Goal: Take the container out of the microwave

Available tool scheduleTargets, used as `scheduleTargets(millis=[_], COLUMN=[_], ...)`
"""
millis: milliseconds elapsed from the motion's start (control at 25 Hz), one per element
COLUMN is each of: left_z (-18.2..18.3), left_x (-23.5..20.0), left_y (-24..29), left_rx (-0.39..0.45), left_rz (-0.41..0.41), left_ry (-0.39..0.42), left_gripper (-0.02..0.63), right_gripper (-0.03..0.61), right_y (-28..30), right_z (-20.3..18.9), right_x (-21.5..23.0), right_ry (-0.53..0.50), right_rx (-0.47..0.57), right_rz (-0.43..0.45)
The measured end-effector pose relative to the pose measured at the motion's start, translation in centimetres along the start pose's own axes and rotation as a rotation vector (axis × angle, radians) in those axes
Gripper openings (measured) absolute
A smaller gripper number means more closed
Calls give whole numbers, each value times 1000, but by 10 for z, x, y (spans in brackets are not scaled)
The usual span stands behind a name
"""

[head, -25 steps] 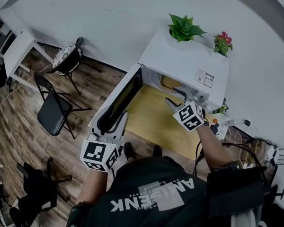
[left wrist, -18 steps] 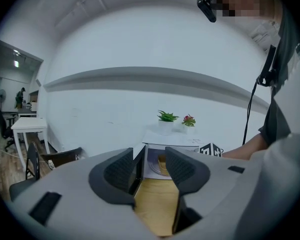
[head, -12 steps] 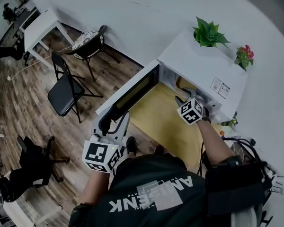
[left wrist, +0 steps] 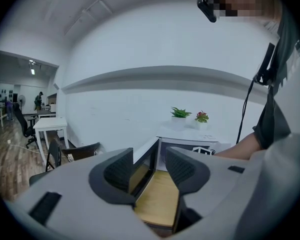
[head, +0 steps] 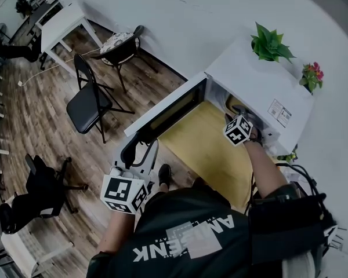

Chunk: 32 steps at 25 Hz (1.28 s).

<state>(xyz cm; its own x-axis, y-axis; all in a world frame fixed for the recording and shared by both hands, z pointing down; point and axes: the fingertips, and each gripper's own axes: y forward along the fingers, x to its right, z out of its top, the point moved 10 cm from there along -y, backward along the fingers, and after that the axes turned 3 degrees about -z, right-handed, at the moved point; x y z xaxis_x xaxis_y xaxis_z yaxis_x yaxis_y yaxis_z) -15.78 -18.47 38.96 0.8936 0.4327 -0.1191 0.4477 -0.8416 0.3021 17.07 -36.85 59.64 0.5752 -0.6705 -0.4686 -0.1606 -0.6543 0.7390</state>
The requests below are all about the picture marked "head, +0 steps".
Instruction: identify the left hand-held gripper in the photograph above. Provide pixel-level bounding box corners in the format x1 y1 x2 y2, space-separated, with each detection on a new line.
100 131 160 214

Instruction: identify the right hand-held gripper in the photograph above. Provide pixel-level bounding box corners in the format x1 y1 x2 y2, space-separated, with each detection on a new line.
222 104 264 148

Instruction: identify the white microwave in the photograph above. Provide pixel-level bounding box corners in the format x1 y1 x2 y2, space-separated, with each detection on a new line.
124 35 316 156

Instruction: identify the person's left forearm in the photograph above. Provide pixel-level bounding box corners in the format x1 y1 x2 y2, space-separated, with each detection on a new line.
96 207 140 255

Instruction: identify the person's right forearm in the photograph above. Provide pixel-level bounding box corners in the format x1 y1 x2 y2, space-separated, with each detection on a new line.
243 139 289 199

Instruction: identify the person's black shoe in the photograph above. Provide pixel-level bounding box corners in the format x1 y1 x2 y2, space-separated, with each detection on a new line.
158 163 173 193

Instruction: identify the yellow wooden table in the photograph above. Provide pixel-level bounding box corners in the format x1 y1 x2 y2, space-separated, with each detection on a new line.
157 101 281 210

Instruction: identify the small yellow flower plant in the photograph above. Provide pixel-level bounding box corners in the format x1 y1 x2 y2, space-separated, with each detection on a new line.
277 144 299 164

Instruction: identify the person's dark printed T-shirt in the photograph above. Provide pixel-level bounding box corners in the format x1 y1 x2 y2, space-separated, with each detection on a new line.
86 181 282 278

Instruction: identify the black folding chair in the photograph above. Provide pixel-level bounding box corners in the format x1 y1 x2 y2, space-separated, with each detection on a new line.
66 53 136 144

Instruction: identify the green leafy potted plant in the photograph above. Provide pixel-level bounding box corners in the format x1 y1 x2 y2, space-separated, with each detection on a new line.
250 21 297 64

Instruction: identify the pink flowering potted plant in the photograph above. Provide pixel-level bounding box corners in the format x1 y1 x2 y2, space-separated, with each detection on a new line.
299 61 325 94

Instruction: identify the black office chair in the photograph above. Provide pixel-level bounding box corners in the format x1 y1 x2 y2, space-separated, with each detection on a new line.
0 38 43 70
0 153 89 235

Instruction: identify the chair with patterned cushion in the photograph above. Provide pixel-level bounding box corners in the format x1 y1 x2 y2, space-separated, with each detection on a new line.
90 24 160 94

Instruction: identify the black backpack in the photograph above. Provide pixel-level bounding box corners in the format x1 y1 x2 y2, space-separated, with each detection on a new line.
248 184 338 268

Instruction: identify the white low table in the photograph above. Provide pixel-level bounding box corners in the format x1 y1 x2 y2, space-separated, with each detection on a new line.
1 227 75 278

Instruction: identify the standing fan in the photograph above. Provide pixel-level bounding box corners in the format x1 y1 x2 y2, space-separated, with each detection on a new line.
0 23 12 45

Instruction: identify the black cable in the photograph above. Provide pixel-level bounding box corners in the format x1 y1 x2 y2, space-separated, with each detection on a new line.
274 160 329 211

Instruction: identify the white floor cable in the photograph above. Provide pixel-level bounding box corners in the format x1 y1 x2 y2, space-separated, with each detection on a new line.
17 47 103 88

